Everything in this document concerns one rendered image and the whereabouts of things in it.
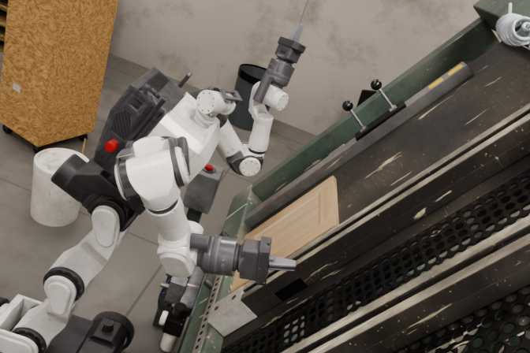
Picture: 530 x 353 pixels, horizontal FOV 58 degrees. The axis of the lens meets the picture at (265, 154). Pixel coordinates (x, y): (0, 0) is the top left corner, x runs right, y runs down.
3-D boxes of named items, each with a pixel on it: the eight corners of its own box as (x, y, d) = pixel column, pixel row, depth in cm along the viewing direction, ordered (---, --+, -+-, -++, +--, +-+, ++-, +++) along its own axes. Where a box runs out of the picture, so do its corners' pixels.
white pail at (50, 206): (49, 191, 302) (59, 126, 282) (91, 209, 300) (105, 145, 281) (15, 215, 273) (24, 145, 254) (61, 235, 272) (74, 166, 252)
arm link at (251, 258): (264, 296, 108) (212, 289, 108) (268, 270, 116) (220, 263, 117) (269, 251, 102) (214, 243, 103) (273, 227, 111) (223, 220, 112)
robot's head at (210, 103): (187, 106, 134) (207, 84, 131) (207, 109, 143) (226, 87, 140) (200, 124, 132) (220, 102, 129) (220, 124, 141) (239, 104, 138)
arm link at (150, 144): (173, 126, 89) (181, 131, 112) (105, 143, 88) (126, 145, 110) (189, 185, 90) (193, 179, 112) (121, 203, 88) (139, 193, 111)
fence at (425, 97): (252, 221, 187) (245, 213, 186) (468, 70, 154) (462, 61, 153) (250, 228, 182) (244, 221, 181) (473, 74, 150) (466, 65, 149)
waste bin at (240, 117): (269, 125, 521) (287, 77, 497) (256, 138, 481) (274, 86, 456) (233, 109, 528) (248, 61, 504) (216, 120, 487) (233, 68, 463)
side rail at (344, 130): (268, 200, 211) (252, 183, 208) (495, 40, 173) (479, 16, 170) (267, 206, 205) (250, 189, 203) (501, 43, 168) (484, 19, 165)
